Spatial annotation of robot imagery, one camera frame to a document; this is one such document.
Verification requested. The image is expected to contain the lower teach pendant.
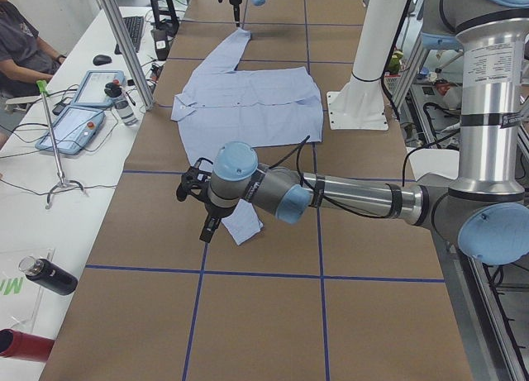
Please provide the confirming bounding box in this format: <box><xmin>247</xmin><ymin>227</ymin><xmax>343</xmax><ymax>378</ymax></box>
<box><xmin>53</xmin><ymin>106</ymin><xmax>105</xmax><ymax>155</ymax></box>

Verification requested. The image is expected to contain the clear water bottle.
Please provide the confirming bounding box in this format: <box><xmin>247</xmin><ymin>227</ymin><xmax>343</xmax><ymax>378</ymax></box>
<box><xmin>108</xmin><ymin>82</ymin><xmax>138</xmax><ymax>126</ymax></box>

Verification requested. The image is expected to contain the teach pendant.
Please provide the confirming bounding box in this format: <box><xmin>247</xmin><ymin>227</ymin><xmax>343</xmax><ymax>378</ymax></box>
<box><xmin>70</xmin><ymin>70</ymin><xmax>125</xmax><ymax>109</ymax></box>
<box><xmin>53</xmin><ymin>106</ymin><xmax>105</xmax><ymax>155</ymax></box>

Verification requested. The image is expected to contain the red bottle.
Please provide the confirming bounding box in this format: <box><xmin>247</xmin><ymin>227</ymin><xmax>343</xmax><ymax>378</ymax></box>
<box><xmin>1</xmin><ymin>329</ymin><xmax>55</xmax><ymax>363</ymax></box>

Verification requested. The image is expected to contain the black computer mouse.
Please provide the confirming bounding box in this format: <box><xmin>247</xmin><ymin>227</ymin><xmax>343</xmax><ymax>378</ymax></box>
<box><xmin>93</xmin><ymin>55</ymin><xmax>112</xmax><ymax>66</ymax></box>

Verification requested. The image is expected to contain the metal stand with green tip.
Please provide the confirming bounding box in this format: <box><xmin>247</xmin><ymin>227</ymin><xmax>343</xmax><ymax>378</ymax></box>
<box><xmin>36</xmin><ymin>80</ymin><xmax>86</xmax><ymax>210</ymax></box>

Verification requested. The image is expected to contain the light blue striped shirt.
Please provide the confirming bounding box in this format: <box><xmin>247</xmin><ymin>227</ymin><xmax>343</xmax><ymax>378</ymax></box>
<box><xmin>171</xmin><ymin>28</ymin><xmax>323</xmax><ymax>243</ymax></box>

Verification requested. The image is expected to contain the upper teach pendant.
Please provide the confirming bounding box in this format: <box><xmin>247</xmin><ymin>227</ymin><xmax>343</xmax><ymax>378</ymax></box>
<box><xmin>70</xmin><ymin>70</ymin><xmax>125</xmax><ymax>109</ymax></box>

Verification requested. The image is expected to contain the black thermos bottle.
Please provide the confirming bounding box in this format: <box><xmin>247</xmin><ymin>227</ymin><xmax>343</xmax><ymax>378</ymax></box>
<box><xmin>18</xmin><ymin>256</ymin><xmax>78</xmax><ymax>296</ymax></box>

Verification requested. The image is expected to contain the black keyboard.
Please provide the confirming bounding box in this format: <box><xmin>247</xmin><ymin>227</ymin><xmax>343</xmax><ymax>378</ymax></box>
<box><xmin>123</xmin><ymin>16</ymin><xmax>145</xmax><ymax>53</ymax></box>

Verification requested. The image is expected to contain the aluminium frame post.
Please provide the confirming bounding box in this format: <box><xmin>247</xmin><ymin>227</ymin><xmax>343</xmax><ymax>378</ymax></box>
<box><xmin>99</xmin><ymin>0</ymin><xmax>155</xmax><ymax>111</ymax></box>

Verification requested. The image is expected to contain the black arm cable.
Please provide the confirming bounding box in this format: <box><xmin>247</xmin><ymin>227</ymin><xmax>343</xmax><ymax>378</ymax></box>
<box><xmin>284</xmin><ymin>134</ymin><xmax>460</xmax><ymax>217</ymax></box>

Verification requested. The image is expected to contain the white camera pillar with base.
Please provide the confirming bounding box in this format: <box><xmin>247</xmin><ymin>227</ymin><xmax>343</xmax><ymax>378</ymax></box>
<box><xmin>327</xmin><ymin>0</ymin><xmax>411</xmax><ymax>131</ymax></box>

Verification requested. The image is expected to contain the seated person in grey shirt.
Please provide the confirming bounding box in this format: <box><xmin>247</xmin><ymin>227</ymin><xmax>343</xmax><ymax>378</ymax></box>
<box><xmin>0</xmin><ymin>0</ymin><xmax>66</xmax><ymax>97</ymax></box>

